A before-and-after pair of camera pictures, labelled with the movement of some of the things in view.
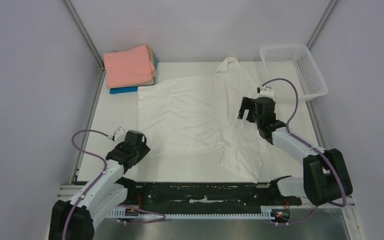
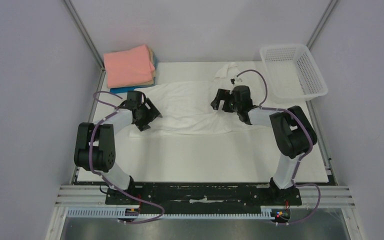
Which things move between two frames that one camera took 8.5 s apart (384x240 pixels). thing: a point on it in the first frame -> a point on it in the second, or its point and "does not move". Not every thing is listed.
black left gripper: x=144 y=150 -> x=152 y=113
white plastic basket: x=294 y=63 does not move
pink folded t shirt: x=129 y=67 does not move
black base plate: x=203 y=195 does not move
